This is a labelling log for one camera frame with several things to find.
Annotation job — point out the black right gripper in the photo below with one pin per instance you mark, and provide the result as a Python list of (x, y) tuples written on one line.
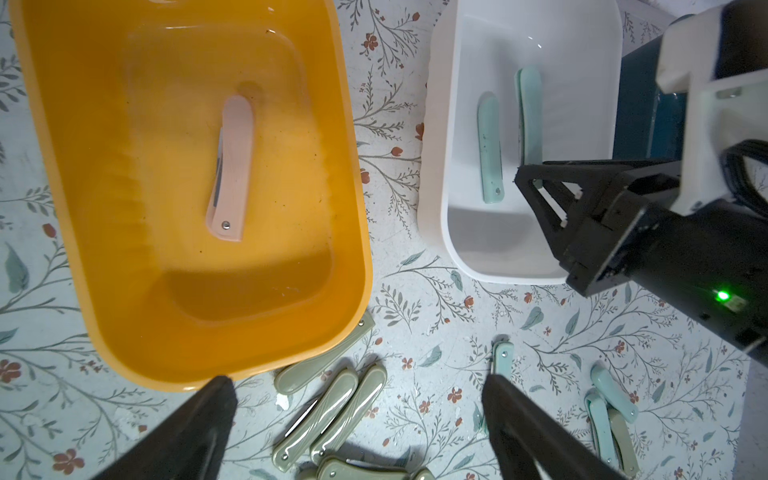
[(692, 231)]

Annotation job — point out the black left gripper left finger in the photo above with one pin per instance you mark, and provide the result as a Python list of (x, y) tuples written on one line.
[(189, 444)]

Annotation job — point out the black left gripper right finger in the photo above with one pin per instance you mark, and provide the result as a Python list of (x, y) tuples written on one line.
[(528, 442)]

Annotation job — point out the mint green folding knife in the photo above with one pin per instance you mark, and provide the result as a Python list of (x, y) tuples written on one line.
[(490, 154), (502, 361), (529, 85), (612, 391), (597, 409)]

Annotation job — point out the pink folding knife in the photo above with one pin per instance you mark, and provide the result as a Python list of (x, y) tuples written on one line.
[(226, 211)]

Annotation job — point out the teal plastic storage box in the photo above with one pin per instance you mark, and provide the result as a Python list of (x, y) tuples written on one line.
[(649, 123)]

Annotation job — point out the yellow plastic storage box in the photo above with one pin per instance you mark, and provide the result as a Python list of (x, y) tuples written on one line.
[(127, 100)]

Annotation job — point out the olive green folding knife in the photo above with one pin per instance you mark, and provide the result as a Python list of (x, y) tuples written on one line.
[(334, 437), (627, 459), (297, 376), (315, 420), (339, 469)]

